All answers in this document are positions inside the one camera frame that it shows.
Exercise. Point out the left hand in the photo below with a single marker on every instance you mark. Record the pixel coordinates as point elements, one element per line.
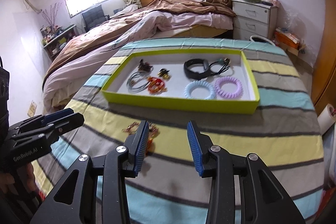
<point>29,178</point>

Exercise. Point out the brown pink duvet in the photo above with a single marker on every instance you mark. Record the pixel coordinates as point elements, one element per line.
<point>85,54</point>

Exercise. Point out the black wristband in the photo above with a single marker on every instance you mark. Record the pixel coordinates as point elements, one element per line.
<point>197,69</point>

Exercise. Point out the pink flower branches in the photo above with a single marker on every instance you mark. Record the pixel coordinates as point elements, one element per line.
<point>50,15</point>

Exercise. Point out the brown claw hair clip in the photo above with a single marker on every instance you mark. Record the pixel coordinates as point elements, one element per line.
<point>144,67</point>

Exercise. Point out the black gold hair clip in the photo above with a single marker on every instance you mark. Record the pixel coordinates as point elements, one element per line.
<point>164,74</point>

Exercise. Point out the cardboard box with books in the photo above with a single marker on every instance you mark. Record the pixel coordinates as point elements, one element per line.
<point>289,42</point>

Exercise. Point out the white paper roll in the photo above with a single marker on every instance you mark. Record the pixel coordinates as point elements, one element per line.
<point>326,119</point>

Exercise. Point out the white black waste bin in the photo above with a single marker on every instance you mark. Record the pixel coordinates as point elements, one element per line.
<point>261,39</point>

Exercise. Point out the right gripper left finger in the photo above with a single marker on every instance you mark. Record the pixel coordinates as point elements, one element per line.
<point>136,145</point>

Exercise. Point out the red gold knot ornament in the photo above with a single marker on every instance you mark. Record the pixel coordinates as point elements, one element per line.
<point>156,85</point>

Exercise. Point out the striped bed sheet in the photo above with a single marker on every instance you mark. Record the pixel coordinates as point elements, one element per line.
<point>184,131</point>

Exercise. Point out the black office chair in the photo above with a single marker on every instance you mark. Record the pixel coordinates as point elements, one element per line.
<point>94,17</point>

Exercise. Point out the large wooden wardrobe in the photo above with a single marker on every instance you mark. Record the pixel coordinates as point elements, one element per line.
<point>323,80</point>

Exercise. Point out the white bedside drawer cabinet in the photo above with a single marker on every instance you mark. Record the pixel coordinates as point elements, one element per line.
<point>253,19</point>

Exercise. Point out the lime green shallow box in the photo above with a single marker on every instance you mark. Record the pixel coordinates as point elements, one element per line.
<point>124,85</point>

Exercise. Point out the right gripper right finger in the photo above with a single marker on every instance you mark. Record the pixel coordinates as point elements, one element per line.
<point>205,160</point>

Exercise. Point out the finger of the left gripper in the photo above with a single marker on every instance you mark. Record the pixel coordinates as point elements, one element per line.
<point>50,118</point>
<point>67,124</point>

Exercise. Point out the low desk shelf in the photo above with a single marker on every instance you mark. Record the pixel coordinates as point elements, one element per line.
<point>55,45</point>

